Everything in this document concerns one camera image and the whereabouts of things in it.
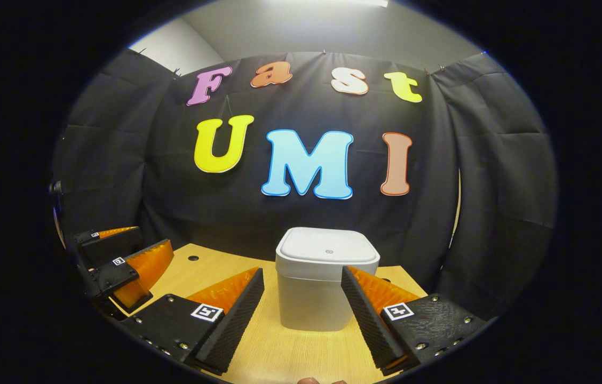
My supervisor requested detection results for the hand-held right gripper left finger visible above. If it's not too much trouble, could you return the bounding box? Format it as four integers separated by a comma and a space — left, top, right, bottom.
120, 267, 265, 375

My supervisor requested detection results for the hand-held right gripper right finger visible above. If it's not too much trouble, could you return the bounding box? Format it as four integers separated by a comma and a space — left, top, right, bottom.
341, 266, 494, 377

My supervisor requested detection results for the white desktop garbage bin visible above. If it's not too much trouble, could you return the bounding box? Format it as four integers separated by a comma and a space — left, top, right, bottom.
275, 227, 381, 332

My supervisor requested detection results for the wooden desktop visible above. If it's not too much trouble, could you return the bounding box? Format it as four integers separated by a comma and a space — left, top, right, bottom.
112, 243, 430, 384

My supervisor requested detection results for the black backdrop cloth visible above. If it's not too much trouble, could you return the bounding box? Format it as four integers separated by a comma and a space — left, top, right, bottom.
51, 51, 559, 321

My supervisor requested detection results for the long ceiling light panel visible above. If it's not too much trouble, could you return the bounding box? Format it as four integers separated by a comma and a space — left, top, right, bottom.
274, 0, 390, 7

